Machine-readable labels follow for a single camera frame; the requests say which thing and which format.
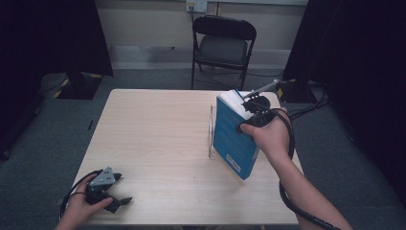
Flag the person's right hand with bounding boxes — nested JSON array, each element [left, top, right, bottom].
[[239, 107, 291, 161]]

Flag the black folding chair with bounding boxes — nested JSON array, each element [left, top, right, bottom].
[[191, 14, 258, 91]]

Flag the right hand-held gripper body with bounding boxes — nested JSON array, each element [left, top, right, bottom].
[[240, 79, 282, 127]]

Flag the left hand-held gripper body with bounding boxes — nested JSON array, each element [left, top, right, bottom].
[[84, 166, 116, 206]]

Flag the thin black floor cable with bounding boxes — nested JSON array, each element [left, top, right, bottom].
[[202, 67, 285, 91]]

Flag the black floor cables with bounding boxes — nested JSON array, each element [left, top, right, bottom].
[[285, 83, 331, 123]]

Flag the blue book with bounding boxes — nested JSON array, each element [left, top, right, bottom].
[[212, 89, 260, 181]]

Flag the right hand-held gripper cable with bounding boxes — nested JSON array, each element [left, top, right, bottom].
[[247, 101, 342, 230]]

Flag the person's left hand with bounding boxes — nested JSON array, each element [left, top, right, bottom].
[[58, 174, 113, 227]]

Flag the black stand base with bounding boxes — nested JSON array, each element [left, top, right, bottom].
[[53, 71, 104, 101], [276, 78, 320, 104]]

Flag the black curtain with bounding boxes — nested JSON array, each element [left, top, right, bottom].
[[282, 0, 406, 207], [0, 0, 115, 161]]

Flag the white wall outlet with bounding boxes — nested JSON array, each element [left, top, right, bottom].
[[186, 0, 209, 14]]

